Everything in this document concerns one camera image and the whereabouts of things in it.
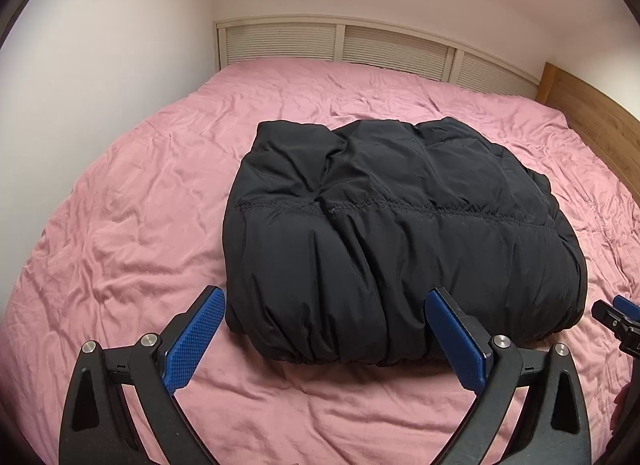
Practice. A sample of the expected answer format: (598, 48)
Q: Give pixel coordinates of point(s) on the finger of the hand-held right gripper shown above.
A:
(617, 317)

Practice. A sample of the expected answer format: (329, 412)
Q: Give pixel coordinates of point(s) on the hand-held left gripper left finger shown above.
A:
(195, 335)

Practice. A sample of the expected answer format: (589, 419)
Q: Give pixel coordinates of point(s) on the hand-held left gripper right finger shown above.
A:
(457, 340)

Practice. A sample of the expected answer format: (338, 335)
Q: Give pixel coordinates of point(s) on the black puffer jacket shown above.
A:
(400, 235)

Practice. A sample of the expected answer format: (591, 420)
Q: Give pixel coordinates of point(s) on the person's right hand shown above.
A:
(621, 402)

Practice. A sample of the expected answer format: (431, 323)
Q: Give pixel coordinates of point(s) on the pink bed sheet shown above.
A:
(130, 225)

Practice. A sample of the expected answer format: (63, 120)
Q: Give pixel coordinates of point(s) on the wooden side panel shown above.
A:
(590, 100)

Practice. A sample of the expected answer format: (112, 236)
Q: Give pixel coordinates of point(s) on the white slatted headboard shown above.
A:
(390, 47)

